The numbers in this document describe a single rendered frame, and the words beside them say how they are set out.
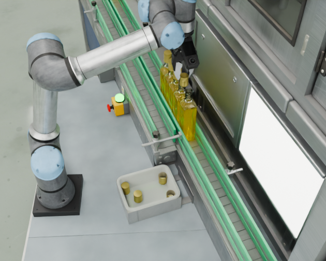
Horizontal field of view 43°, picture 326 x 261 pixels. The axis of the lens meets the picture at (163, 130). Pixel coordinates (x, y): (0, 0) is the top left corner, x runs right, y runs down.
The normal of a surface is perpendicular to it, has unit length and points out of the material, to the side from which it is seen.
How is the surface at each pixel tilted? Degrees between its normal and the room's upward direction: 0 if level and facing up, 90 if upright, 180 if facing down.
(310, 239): 90
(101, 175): 0
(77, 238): 0
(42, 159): 10
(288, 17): 90
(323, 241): 90
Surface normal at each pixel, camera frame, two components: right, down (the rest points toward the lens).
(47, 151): 0.07, -0.56
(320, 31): -0.94, 0.25
